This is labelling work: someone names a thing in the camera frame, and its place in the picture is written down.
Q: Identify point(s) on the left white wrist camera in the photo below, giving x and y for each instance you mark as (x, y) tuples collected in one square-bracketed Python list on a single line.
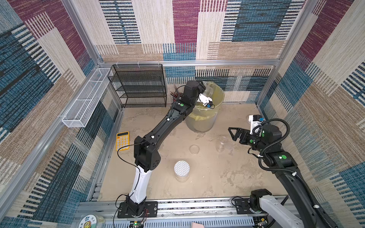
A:
[(206, 101)]

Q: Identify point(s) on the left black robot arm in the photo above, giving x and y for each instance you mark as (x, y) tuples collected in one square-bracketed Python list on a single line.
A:
[(146, 154)]

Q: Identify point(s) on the jar with patterned white lid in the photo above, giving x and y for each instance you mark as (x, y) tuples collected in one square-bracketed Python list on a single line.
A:
[(182, 170)]

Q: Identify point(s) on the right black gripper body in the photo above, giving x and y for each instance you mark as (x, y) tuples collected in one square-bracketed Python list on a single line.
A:
[(246, 134)]

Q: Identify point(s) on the small jar with rice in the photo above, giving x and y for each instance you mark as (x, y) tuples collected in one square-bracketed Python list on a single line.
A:
[(221, 144)]

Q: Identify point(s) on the black wire mesh shelf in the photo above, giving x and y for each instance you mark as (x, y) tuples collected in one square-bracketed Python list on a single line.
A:
[(139, 85)]

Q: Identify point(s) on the yellow calculator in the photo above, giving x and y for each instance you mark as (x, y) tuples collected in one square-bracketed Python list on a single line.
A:
[(122, 141)]

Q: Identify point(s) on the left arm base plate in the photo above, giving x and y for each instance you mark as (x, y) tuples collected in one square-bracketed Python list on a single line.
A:
[(148, 209)]

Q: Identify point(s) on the white wire mesh basket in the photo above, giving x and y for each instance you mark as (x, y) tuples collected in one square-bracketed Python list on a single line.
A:
[(85, 104)]

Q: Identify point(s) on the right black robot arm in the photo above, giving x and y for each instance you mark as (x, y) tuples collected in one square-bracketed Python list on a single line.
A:
[(265, 137)]

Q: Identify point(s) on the clear plastic jar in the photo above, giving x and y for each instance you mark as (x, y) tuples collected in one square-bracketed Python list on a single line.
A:
[(209, 91)]

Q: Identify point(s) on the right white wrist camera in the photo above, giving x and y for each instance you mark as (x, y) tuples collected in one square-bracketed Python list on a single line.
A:
[(255, 122)]

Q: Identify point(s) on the pens in red cup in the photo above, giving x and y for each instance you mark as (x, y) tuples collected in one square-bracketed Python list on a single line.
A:
[(175, 93)]

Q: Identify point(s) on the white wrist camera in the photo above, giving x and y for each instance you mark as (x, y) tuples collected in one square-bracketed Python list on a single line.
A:
[(255, 122), (206, 101)]

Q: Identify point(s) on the clear large jar lid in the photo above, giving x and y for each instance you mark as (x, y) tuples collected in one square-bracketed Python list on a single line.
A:
[(194, 149)]

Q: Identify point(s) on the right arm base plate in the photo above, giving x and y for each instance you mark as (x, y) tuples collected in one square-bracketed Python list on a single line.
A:
[(247, 206)]

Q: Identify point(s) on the bin with yellow bag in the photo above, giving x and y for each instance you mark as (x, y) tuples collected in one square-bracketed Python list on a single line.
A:
[(202, 119)]

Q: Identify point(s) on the aluminium front rail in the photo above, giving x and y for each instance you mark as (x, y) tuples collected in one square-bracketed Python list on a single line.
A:
[(177, 213)]

